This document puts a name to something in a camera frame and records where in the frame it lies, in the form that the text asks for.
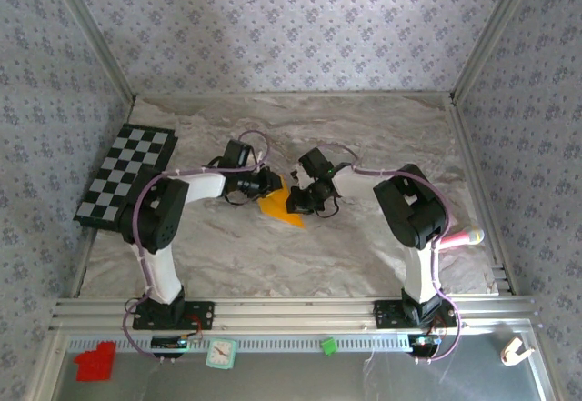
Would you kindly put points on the orange paper sheet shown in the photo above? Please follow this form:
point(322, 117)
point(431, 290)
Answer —
point(279, 210)

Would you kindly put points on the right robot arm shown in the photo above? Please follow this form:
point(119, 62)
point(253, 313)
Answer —
point(409, 210)

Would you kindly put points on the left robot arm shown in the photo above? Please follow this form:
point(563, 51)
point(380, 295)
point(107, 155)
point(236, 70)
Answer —
point(204, 187)

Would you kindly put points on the teal square clock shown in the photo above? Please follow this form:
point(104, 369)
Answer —
point(221, 353)

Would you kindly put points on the black grey checkerboard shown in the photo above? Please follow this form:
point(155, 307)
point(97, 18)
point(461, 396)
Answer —
point(132, 155)

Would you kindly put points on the green toy block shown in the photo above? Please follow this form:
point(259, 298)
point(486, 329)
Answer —
point(328, 346)

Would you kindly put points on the pink toy microphone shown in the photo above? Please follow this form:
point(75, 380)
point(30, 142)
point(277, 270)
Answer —
point(466, 237)

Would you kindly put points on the grey metal panel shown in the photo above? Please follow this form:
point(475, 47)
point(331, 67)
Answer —
point(291, 380)

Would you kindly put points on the left small circuit board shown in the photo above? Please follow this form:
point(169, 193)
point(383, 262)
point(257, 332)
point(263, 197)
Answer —
point(168, 343)

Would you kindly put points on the small circuit board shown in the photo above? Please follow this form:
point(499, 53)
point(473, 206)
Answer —
point(425, 342)
point(168, 343)

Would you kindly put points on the right small circuit board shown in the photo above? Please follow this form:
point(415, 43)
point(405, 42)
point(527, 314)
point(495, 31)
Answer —
point(425, 342)

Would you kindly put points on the red toy brick block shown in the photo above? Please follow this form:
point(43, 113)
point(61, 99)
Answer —
point(94, 363)

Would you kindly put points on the white plastic hook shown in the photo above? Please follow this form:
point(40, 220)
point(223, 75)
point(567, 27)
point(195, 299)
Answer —
point(511, 353)

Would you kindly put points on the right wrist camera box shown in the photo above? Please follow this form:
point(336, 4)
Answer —
point(296, 175)

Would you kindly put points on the aluminium mounting rail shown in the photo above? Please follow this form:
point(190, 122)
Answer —
point(291, 312)

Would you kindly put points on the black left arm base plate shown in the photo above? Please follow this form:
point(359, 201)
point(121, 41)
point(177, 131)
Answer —
point(202, 317)

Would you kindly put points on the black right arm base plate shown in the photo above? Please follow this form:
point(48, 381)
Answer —
point(386, 314)

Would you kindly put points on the aluminium side rail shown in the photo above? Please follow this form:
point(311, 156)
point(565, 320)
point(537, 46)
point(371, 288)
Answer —
point(84, 262)
point(469, 155)

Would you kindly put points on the aluminium corner post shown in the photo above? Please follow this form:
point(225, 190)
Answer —
point(492, 33)
point(95, 33)

